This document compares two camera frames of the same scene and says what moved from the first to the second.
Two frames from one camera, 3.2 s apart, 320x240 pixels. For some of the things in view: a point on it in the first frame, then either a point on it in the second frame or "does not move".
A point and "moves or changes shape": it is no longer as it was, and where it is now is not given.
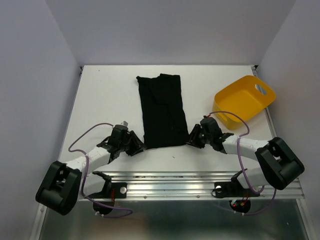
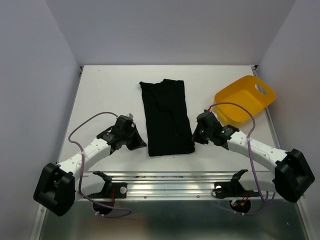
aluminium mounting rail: x=189 y=185 does not move
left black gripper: x=137 y=145 to x=138 y=142
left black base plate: x=118 y=190 does not move
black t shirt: x=164 y=115 moves or changes shape
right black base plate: x=232 y=189 does not move
